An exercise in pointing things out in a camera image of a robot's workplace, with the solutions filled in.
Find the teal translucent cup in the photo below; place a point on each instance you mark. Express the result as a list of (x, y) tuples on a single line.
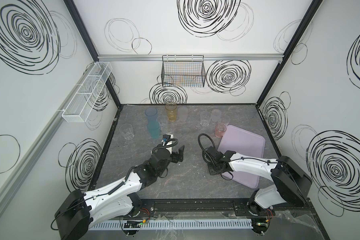
[(154, 129)]

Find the white mesh wall shelf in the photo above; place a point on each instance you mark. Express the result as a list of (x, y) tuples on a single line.
[(85, 97)]

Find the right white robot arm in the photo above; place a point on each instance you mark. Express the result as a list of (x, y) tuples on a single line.
[(290, 183)]

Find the pink translucent cup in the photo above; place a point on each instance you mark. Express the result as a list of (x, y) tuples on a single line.
[(220, 130)]

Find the black wire basket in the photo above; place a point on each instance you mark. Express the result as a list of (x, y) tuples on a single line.
[(183, 74)]

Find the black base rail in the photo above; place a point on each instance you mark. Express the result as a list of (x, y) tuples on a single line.
[(198, 207)]

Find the aluminium wall rail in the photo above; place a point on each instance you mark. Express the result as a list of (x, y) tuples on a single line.
[(26, 164), (191, 57)]

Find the aluminium wall rail left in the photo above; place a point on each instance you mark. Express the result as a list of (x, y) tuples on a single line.
[(26, 164)]

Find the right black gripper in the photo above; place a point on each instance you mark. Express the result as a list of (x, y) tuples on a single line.
[(215, 159)]

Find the aluminium wall rail back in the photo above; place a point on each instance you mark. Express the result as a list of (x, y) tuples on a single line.
[(191, 57)]

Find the amber translucent cup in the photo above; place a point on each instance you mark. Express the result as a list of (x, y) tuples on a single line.
[(171, 110)]

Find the blue translucent tall cup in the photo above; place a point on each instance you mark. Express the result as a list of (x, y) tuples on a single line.
[(151, 114)]

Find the clear faceted glass tumbler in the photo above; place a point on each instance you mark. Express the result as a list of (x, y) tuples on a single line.
[(205, 118)]

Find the white slotted cable duct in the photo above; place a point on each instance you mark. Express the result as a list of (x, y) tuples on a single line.
[(201, 224)]

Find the clear dimpled glass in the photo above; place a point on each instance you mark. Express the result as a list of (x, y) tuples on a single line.
[(225, 120)]

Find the lilac plastic tray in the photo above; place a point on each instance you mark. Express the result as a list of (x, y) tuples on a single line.
[(246, 143)]

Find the clear glass far left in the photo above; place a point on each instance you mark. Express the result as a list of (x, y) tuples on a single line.
[(127, 131)]

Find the frosted white cup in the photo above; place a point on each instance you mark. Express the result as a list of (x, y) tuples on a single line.
[(183, 113)]

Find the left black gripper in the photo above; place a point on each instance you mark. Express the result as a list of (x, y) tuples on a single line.
[(174, 156)]

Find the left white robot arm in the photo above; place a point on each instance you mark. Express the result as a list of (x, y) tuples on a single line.
[(81, 211)]

